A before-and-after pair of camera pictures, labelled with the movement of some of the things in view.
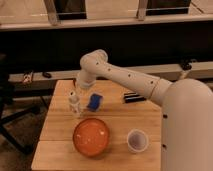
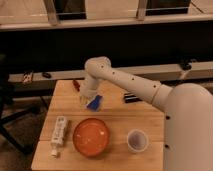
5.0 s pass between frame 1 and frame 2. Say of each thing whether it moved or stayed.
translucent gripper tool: moved
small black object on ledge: stayed
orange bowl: stayed
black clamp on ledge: stayed
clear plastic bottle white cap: moved
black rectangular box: stayed
